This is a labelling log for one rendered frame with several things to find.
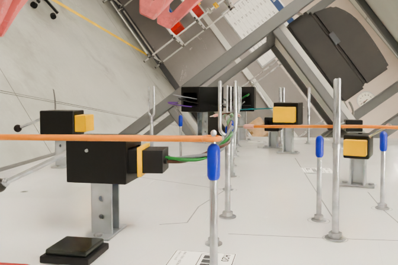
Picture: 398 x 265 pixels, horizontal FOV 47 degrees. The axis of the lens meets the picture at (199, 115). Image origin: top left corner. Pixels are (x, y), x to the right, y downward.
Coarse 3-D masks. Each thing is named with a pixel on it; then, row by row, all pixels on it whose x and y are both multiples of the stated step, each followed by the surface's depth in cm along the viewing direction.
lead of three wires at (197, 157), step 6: (228, 132) 45; (228, 138) 44; (222, 144) 43; (222, 150) 42; (168, 156) 41; (180, 156) 41; (186, 156) 41; (192, 156) 41; (198, 156) 41; (204, 156) 41; (168, 162) 40; (174, 162) 41; (180, 162) 41; (186, 162) 41
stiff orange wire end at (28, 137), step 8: (0, 136) 28; (8, 136) 28; (16, 136) 28; (24, 136) 28; (32, 136) 28; (40, 136) 28; (48, 136) 28; (56, 136) 28; (64, 136) 28; (72, 136) 28; (80, 136) 28; (88, 136) 28; (96, 136) 28; (104, 136) 28; (112, 136) 28; (120, 136) 27; (128, 136) 27; (136, 136) 27; (144, 136) 27; (152, 136) 27; (160, 136) 27; (168, 136) 27; (176, 136) 27; (184, 136) 27; (192, 136) 27; (200, 136) 27; (208, 136) 27; (216, 136) 27
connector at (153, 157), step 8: (128, 152) 40; (136, 152) 39; (144, 152) 39; (152, 152) 39; (160, 152) 39; (128, 160) 40; (136, 160) 40; (144, 160) 39; (152, 160) 39; (160, 160) 39; (128, 168) 40; (136, 168) 40; (144, 168) 39; (152, 168) 39; (160, 168) 39
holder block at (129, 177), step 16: (80, 144) 40; (96, 144) 39; (112, 144) 39; (128, 144) 39; (80, 160) 40; (96, 160) 39; (112, 160) 39; (80, 176) 40; (96, 176) 40; (112, 176) 39; (128, 176) 40
